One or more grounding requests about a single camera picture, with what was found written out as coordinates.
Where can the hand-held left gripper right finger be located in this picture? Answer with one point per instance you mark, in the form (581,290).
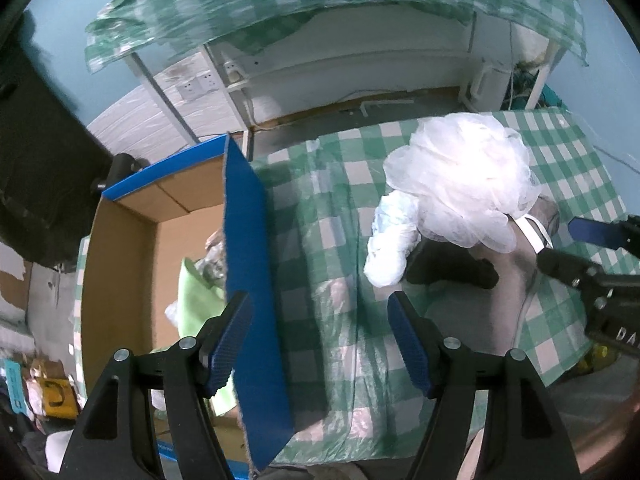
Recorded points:
(412,345)

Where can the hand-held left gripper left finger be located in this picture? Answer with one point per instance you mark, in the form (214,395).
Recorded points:
(227,340)

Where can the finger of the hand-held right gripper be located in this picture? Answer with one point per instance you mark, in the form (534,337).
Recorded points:
(590,230)
(565,265)

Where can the green cloth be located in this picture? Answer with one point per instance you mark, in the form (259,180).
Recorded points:
(197,300)

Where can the clear plastic wrap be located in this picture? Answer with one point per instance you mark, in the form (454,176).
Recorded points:
(212,265)

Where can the white plastic bag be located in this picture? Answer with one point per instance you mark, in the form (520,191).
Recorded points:
(390,245)

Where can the blue-rimmed cardboard box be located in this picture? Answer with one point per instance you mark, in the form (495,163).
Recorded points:
(125,270)

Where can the white mesh bath pouf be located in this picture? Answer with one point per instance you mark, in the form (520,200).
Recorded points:
(465,180)

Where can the grey cloth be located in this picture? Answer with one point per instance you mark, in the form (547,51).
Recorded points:
(500,315)

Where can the black sock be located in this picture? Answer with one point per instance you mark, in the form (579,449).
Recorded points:
(450,270)

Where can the teal bag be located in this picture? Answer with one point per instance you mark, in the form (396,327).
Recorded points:
(552,96)

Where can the white kettle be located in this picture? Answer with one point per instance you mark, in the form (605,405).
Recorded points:
(492,85)

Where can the yellow tool on floor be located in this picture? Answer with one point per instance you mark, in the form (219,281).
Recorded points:
(60,397)

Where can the white plastic lump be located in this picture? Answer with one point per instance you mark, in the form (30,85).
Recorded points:
(60,452)

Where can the black roller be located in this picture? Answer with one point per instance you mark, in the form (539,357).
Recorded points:
(122,167)

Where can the blue packet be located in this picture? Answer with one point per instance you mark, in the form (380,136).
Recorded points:
(15,385)

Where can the black hanging cloth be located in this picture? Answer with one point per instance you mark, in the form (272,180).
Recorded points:
(40,170)

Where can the white power strip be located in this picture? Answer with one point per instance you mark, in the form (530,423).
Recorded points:
(197,86)
(235,71)

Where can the white desk frame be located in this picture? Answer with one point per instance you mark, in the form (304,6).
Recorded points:
(375,65)

